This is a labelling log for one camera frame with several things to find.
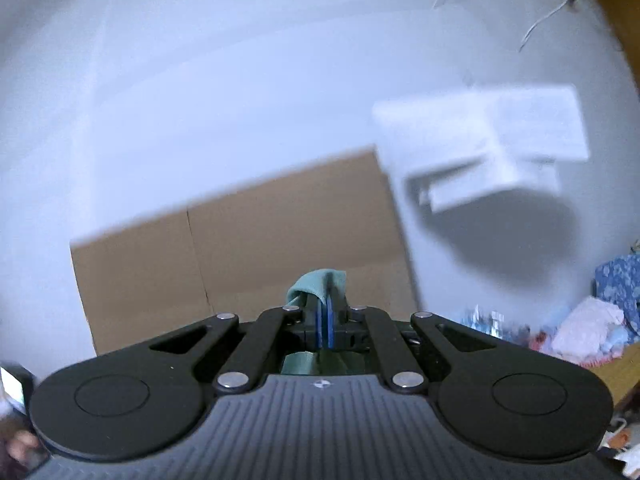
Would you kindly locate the brown cardboard sheet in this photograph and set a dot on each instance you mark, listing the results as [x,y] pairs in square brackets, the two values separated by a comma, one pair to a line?
[240,240]

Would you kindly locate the pink folded clothes pile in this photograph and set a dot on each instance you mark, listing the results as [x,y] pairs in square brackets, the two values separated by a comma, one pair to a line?
[585,327]

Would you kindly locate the wooden furniture panel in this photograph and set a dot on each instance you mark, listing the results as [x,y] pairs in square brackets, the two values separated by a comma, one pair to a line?
[622,5]

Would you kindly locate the wooden bed frame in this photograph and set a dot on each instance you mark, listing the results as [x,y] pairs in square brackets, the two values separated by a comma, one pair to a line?
[617,377]

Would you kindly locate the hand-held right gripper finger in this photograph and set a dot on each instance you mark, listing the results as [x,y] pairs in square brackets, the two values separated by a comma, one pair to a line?
[318,331]
[331,331]

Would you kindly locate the teal green cloth garment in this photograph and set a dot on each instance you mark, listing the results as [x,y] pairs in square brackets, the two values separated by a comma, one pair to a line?
[315,284]

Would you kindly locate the white wall-mounted unit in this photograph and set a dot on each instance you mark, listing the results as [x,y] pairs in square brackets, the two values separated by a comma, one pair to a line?
[480,145]

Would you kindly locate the clear plastic packaging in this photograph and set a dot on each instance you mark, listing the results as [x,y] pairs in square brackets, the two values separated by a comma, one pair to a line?
[482,321]

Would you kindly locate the blue floral cloth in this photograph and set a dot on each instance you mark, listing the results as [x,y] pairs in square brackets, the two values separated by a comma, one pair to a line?
[620,285]

